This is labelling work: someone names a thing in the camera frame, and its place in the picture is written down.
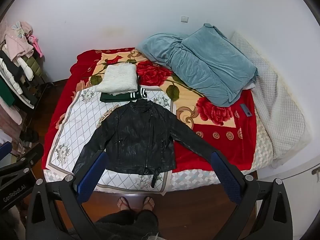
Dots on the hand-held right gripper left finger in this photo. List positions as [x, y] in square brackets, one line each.
[91, 177]

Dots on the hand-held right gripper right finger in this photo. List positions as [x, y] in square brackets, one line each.
[226, 177]

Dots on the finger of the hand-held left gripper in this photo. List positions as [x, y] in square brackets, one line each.
[5, 149]

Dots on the black leather jacket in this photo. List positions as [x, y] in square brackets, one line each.
[140, 135]

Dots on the clothes rack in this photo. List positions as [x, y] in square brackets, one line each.
[30, 97]

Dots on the black shoes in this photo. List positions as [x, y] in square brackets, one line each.
[28, 136]

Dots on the person's left foot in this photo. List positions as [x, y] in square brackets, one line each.
[123, 198]

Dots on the person's foot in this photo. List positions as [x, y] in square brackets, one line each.
[148, 196]
[123, 198]

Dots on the red floral blanket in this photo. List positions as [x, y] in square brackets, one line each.
[225, 125]

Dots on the green hanging garment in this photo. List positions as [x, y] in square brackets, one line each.
[5, 92]

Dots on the person's dark trousers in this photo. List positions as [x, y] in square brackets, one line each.
[130, 223]

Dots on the person's right foot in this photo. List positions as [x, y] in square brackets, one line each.
[148, 196]

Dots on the white checked floral cloth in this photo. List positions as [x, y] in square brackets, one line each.
[82, 112]

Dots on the white puffer jacket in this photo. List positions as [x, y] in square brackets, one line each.
[11, 78]

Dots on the folded green striped garment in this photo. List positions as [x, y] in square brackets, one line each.
[115, 97]

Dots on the olive puffer jacket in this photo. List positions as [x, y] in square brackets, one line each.
[32, 65]

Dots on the white quilted bedspread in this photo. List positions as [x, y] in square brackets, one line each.
[277, 95]

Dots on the folded white knitted sweater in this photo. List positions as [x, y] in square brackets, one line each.
[117, 78]

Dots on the pink hanging garment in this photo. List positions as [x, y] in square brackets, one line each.
[20, 40]

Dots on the blue-grey velvet quilt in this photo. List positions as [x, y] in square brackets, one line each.
[205, 62]

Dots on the white wall switch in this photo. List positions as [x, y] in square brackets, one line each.
[184, 19]

